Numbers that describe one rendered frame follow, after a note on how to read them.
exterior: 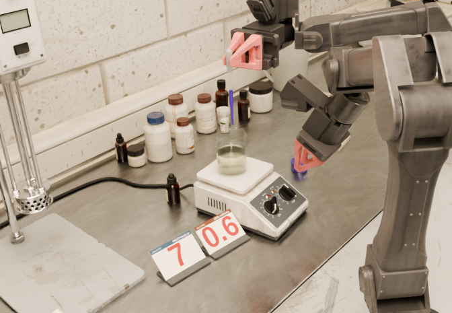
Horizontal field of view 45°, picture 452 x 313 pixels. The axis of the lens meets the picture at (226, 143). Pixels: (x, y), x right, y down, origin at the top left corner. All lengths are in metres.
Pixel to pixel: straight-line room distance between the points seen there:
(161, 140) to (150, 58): 0.26
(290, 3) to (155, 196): 0.50
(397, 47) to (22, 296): 0.72
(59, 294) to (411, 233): 0.59
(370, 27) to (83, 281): 0.72
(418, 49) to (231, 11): 1.03
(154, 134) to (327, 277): 0.55
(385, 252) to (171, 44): 0.94
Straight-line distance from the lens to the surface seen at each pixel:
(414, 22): 1.14
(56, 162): 1.33
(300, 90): 0.98
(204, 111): 1.44
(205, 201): 1.13
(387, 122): 0.66
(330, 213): 1.16
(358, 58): 0.83
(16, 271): 1.09
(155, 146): 1.33
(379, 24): 1.14
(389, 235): 0.76
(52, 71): 1.31
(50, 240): 1.14
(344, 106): 0.94
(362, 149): 1.40
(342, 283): 0.99
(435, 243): 1.11
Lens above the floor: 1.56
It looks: 28 degrees down
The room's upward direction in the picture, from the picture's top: 3 degrees counter-clockwise
